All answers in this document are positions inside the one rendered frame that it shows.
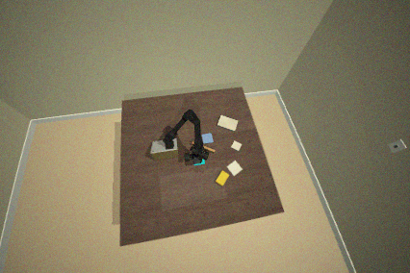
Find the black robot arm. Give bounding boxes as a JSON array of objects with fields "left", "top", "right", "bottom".
[{"left": 163, "top": 110, "right": 209, "bottom": 164}]

